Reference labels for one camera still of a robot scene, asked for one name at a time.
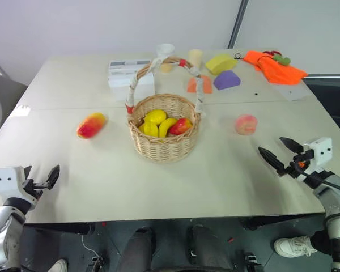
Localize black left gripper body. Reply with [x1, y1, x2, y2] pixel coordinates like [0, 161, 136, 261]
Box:
[22, 177, 50, 201]

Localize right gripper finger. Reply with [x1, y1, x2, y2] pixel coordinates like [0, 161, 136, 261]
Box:
[258, 146, 287, 178]
[279, 137, 305, 156]

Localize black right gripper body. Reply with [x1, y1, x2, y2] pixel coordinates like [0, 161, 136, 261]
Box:
[284, 149, 316, 179]

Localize green toy vegetable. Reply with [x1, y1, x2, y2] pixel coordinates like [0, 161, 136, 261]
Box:
[273, 54, 292, 67]

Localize pink peach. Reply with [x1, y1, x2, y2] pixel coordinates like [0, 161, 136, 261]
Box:
[233, 114, 259, 137]

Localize white notched block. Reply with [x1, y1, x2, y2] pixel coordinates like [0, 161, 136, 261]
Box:
[14, 104, 32, 118]

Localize red yellow mango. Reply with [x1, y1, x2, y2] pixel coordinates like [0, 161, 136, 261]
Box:
[76, 112, 108, 139]

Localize black side table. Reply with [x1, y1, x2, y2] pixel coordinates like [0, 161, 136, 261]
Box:
[302, 73, 340, 139]

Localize orange cloth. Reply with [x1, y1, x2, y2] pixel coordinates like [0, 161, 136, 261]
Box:
[242, 50, 309, 85]

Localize plain white shoe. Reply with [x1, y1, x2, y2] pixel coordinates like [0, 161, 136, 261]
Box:
[47, 258, 69, 272]

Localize white sneaker with laces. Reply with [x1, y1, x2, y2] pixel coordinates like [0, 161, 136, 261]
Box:
[273, 235, 318, 258]

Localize purple foam block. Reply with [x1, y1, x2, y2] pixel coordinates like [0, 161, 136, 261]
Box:
[212, 70, 242, 91]

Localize red apple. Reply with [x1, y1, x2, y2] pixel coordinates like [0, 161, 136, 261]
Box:
[169, 117, 194, 136]

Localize orange foam arch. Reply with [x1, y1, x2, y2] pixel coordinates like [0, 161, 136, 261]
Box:
[186, 74, 214, 95]

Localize yellow lemon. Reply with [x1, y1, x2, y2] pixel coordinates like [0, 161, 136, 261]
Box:
[138, 121, 160, 138]
[143, 109, 168, 126]

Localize yellow foam block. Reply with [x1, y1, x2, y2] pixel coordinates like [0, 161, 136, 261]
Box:
[205, 54, 239, 76]

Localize yellow banana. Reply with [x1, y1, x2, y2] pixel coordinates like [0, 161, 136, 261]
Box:
[158, 117, 179, 139]

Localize white cardboard box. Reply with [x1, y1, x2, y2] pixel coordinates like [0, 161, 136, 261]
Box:
[107, 58, 156, 102]

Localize tall cream cup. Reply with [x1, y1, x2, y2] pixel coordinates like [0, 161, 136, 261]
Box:
[187, 49, 203, 69]

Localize white cup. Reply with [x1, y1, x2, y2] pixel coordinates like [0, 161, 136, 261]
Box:
[155, 43, 176, 60]

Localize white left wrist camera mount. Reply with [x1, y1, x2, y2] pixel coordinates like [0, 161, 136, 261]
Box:
[0, 166, 32, 203]

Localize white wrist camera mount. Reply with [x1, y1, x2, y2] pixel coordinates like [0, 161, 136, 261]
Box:
[297, 137, 334, 182]
[0, 166, 32, 203]

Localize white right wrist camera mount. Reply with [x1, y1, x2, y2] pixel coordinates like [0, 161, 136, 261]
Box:
[297, 137, 334, 182]

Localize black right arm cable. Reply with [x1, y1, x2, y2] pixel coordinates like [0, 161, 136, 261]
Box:
[294, 161, 340, 195]

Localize white floor cable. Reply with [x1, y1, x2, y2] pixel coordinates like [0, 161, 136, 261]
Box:
[81, 233, 103, 256]

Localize wicker basket with handle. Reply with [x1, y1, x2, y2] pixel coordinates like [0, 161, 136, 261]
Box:
[125, 56, 207, 164]

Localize grey wall post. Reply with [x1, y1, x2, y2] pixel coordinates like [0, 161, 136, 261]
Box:
[227, 0, 249, 49]

